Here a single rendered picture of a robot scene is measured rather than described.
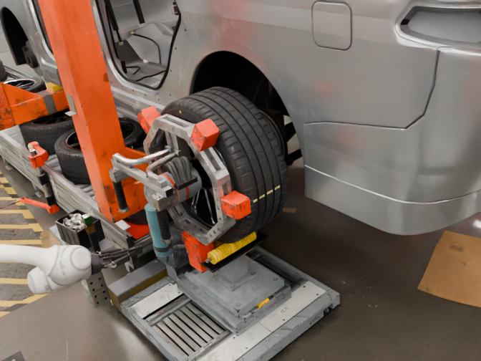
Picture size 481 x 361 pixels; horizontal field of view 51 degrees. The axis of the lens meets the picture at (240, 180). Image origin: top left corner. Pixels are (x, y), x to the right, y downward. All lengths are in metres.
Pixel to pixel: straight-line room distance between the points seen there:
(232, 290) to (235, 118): 0.90
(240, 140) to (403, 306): 1.28
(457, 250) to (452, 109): 1.58
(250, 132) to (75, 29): 0.87
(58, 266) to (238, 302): 1.00
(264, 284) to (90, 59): 1.31
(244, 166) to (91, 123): 0.81
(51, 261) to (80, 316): 1.26
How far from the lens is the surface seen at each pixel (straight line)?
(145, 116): 2.20
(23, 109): 4.34
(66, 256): 1.68
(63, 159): 3.68
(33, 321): 3.04
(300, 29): 1.84
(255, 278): 2.53
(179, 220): 2.32
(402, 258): 3.02
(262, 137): 1.98
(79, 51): 2.31
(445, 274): 2.93
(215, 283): 2.54
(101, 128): 2.41
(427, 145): 1.68
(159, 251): 2.33
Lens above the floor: 1.85
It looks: 29 degrees down
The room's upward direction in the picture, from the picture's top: 7 degrees counter-clockwise
